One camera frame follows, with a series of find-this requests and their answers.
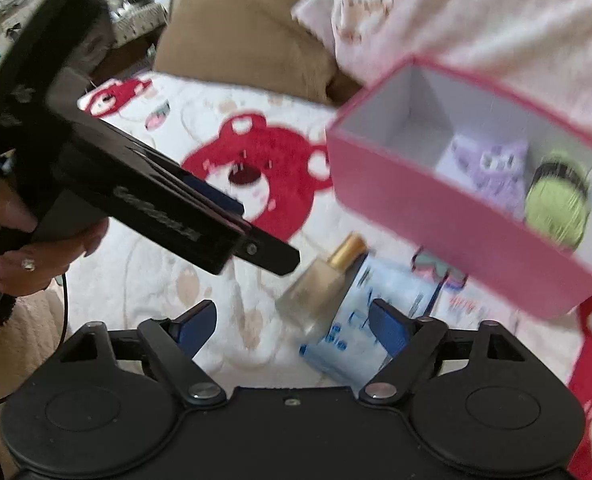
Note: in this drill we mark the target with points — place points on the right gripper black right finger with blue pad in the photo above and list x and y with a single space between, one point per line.
411 344

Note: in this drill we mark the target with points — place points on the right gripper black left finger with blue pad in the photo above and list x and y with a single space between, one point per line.
170 347

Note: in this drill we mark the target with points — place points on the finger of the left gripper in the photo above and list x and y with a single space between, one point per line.
267 252
214 195

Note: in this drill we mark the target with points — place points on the foundation bottle gold cap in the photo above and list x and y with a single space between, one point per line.
309 304

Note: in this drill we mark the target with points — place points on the blue tissue pack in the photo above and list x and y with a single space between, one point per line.
349 353

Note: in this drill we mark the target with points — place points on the white pink wipes pack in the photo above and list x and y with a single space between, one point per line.
466 308

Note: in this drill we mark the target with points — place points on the purple plush toy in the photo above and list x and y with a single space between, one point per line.
493 172

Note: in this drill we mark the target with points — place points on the green yarn ball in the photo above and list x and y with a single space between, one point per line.
557 202

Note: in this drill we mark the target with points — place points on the red bear print blanket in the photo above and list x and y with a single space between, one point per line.
246 215

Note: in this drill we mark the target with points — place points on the bedside table with clutter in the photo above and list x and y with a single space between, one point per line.
83 31

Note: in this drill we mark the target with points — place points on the fluffy beige sleeve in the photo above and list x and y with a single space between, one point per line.
30 329

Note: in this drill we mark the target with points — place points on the brown pillow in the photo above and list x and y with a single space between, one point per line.
251 43

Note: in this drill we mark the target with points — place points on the pink cardboard box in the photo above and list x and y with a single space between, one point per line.
390 154

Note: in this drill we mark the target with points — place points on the pink puppy print pillow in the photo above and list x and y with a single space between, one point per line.
540 48

